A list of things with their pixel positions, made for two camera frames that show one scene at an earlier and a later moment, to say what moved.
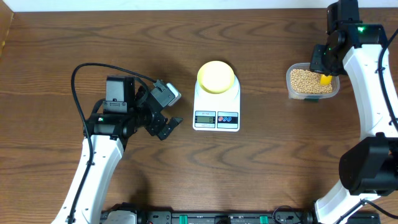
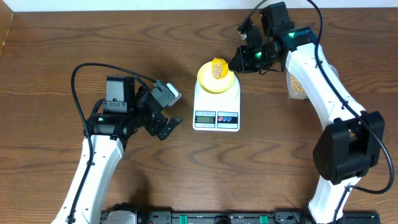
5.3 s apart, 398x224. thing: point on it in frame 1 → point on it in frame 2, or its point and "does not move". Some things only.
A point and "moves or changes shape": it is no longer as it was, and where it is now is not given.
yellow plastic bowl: (216, 77) does not move
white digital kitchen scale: (217, 112) does not move
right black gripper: (315, 63) → (244, 65)
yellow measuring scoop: (325, 80) moves or changes shape
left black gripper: (156, 117) does not move
